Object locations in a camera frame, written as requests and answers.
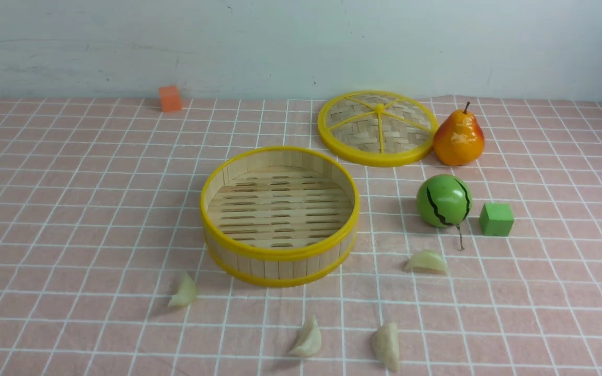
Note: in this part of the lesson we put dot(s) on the green toy watermelon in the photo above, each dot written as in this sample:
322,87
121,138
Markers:
444,201

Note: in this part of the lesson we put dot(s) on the pink checkered tablecloth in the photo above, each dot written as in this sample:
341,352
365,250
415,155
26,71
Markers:
99,219

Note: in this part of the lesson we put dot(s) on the white dumpling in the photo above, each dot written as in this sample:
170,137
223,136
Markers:
308,339
385,345
187,292

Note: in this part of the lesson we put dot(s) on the green foam cube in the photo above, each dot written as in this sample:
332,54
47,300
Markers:
496,219

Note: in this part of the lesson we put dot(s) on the woven bamboo steamer lid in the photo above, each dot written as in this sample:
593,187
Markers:
377,128

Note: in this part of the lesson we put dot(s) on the greenish dumpling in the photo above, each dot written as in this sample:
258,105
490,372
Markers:
428,260

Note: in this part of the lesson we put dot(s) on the orange yellow toy pear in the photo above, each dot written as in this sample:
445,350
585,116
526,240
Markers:
459,140

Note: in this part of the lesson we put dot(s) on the bamboo steamer tray yellow rim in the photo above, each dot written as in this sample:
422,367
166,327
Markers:
280,216

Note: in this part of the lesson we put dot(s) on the orange foam cube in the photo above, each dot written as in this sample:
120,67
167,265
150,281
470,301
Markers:
170,98

